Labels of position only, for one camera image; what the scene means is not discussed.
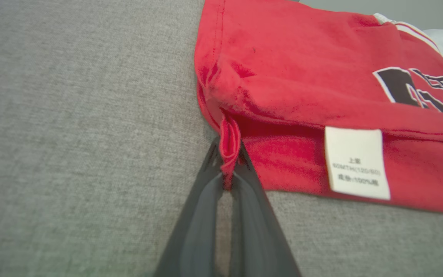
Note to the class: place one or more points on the red and white jersey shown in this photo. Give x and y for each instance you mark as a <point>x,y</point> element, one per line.
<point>302,77</point>

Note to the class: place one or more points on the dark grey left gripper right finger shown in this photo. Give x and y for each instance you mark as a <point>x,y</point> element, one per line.
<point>260,231</point>

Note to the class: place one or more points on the grey fabric sofa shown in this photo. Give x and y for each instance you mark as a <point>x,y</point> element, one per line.
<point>71,115</point>

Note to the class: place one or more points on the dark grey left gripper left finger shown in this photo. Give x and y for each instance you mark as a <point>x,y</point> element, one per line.
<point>194,231</point>

